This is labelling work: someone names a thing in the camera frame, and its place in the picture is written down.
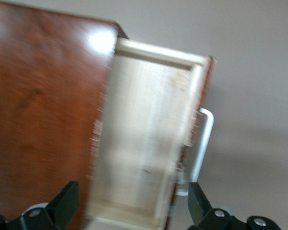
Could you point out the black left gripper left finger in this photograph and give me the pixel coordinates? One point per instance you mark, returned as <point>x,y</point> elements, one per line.
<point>62,206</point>

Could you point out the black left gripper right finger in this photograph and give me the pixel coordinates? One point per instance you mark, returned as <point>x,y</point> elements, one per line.
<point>201,210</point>

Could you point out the light wood drawer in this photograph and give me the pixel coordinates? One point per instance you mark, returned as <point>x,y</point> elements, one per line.
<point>146,119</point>

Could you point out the dark brown wooden cabinet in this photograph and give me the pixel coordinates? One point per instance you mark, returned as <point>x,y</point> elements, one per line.
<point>38,107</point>

